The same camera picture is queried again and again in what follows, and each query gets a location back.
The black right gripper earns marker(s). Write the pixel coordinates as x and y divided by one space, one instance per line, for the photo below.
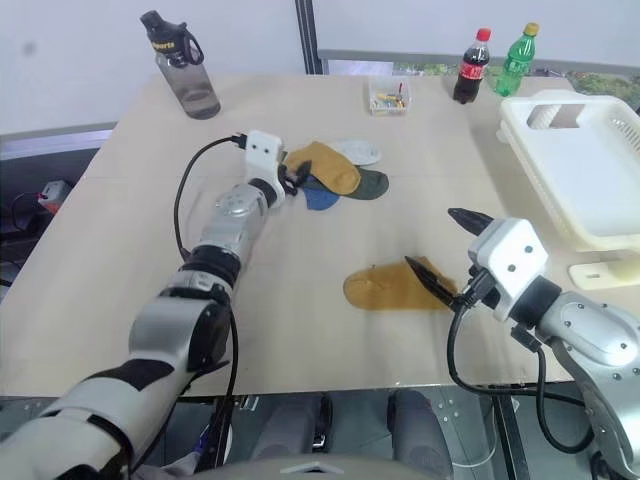
477 295

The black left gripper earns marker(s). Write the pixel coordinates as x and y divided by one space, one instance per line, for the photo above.
287 176

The mustard yellow sock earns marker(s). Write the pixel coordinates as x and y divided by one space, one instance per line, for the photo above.
385 292
327 165

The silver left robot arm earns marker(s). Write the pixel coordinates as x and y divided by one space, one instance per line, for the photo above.
165 330

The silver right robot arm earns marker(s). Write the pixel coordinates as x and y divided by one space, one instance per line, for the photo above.
585 325

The blue sock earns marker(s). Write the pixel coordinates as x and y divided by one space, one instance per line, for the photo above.
320 200

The white grey sock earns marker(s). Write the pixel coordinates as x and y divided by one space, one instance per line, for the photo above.
362 150

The dark green sock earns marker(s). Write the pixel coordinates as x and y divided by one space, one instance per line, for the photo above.
372 184

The white plastic basket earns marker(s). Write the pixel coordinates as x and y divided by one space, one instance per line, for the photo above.
590 175

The clear box of coloured pins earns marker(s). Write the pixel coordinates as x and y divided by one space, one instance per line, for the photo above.
390 97

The grey sports water bottle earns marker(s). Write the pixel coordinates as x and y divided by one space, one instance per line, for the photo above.
192 80

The white plastic tray piece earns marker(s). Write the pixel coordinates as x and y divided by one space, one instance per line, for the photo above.
600 272

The cola bottle red cap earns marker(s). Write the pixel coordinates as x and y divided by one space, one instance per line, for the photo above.
470 70

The dark grey rounded shape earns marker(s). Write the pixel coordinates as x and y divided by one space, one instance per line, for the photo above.
417 430

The green soda bottle yellow cap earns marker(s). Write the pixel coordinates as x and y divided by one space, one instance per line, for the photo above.
515 65

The landscape picture board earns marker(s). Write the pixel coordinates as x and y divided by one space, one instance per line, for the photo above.
600 80

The small red grey device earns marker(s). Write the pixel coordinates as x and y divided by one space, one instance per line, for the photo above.
54 192

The grey robot torso edge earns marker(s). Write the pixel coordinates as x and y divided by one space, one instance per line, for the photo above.
320 467

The grey side shelf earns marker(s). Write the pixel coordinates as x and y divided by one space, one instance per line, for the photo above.
45 142

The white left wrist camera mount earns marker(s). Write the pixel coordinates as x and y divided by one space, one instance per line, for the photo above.
261 152

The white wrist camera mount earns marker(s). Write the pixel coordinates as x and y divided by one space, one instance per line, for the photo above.
510 255
261 152

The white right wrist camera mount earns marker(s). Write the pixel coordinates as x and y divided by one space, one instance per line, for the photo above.
510 255

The black vertical post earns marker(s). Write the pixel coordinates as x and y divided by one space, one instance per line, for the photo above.
306 35

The metal table frame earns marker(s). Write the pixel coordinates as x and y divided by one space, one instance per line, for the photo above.
475 430

